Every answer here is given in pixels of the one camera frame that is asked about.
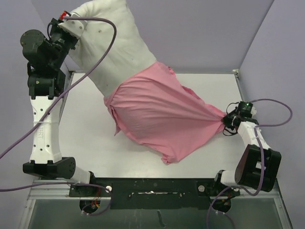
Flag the pink pillow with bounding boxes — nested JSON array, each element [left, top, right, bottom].
[[70, 0, 156, 97]]

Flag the pink satin rose pillowcase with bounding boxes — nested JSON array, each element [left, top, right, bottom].
[[104, 62, 225, 164]]

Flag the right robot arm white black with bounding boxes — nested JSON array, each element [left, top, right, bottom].
[[212, 102, 282, 195]]

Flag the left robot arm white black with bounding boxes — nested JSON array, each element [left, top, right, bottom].
[[20, 19, 97, 196]]

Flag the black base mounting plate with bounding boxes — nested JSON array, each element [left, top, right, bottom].
[[69, 177, 240, 209]]

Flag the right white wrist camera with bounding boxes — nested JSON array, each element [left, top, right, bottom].
[[251, 106, 257, 115]]

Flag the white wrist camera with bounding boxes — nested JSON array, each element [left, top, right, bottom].
[[251, 106, 257, 115], [59, 11, 88, 39]]

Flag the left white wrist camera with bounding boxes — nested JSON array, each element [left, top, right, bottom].
[[59, 11, 88, 39]]

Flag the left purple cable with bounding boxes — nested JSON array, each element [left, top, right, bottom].
[[0, 16, 118, 217]]

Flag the aluminium frame rail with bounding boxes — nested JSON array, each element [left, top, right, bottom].
[[23, 71, 281, 229]]

